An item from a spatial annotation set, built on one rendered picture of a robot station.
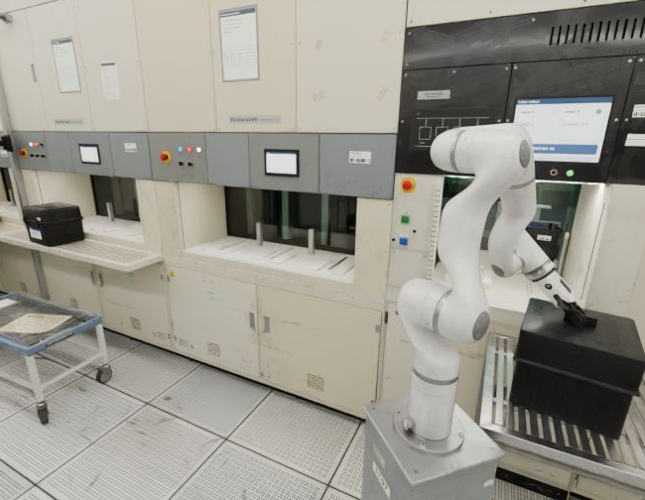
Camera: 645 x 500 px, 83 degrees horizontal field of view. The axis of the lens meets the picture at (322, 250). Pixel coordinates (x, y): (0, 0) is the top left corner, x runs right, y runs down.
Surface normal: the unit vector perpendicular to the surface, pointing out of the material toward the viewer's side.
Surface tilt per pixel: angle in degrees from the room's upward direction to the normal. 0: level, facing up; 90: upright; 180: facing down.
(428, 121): 90
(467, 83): 90
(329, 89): 90
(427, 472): 0
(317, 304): 90
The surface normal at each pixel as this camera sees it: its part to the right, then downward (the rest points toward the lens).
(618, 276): -0.44, 0.26
